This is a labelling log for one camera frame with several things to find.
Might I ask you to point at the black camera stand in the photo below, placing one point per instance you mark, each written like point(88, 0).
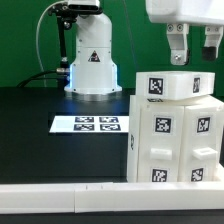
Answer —
point(65, 18)

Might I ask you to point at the small white block part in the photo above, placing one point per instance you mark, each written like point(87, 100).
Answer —
point(174, 85)

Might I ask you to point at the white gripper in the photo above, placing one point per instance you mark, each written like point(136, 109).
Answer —
point(179, 12)

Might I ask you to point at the white door panel with knob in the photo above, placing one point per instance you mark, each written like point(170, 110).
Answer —
point(159, 144)

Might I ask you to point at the white cabinet box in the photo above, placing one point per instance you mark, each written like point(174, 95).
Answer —
point(138, 103)

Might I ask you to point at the white flat top panel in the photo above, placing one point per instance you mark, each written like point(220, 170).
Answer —
point(90, 124)

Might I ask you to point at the white front fence rail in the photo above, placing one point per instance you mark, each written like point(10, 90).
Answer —
point(110, 197)

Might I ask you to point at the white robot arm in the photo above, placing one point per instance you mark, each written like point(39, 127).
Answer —
point(93, 71)

